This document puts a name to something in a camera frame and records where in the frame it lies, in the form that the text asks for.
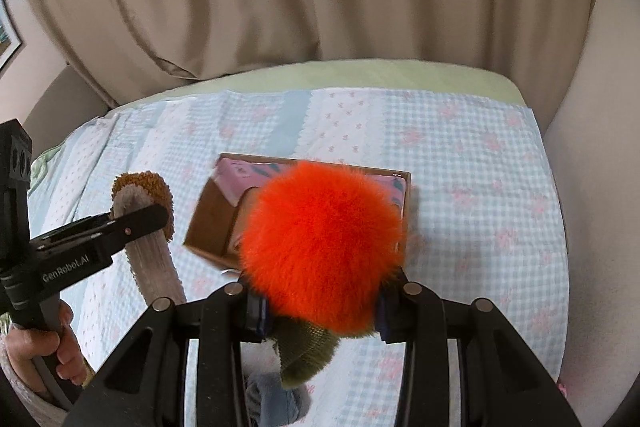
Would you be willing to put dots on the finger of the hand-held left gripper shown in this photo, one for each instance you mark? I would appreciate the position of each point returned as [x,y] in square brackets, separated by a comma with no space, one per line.
[131,229]

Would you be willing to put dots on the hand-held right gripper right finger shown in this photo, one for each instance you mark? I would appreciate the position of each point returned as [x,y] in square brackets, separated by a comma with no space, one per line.
[383,321]

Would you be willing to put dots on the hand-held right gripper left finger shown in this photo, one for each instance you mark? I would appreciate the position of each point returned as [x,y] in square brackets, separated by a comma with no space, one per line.
[260,318]

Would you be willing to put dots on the brown cap mushroom plush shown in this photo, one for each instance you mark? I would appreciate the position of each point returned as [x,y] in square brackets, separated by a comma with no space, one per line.
[150,257]

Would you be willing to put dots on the brown cardboard box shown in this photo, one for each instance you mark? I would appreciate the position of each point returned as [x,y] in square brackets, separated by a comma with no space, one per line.
[215,222]

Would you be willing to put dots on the orange fluffy plush green stem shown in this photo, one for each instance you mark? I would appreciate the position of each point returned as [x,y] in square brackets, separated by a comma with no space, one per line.
[320,247]

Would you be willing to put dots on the blue-grey soft toy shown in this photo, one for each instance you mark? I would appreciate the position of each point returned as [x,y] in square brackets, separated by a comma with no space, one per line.
[275,399]

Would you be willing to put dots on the person's left hand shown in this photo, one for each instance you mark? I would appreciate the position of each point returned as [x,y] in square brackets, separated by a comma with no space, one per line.
[70,352]

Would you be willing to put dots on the blue checkered floral quilt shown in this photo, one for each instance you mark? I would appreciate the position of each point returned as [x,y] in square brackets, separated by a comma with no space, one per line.
[475,187]

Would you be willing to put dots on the light green bed sheet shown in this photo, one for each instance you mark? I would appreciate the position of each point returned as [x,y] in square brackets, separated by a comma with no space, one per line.
[350,74]

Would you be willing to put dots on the framed wall picture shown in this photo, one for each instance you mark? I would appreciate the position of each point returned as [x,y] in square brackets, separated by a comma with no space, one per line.
[7,37]

